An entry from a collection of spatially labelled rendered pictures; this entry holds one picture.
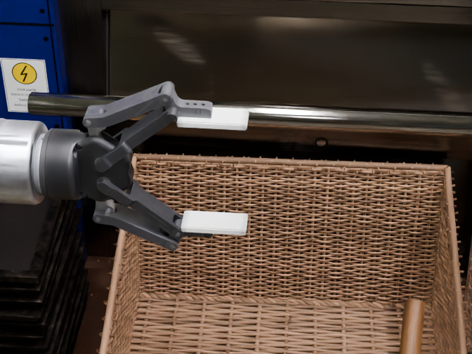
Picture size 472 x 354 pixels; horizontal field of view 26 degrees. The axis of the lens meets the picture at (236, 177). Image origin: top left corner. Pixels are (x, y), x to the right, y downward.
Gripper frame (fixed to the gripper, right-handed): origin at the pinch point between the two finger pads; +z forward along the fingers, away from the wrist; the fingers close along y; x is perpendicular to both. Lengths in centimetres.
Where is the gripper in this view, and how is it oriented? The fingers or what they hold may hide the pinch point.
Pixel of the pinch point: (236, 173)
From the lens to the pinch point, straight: 106.8
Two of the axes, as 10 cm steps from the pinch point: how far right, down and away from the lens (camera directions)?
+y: 0.0, 8.0, 6.0
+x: -0.9, 6.0, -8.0
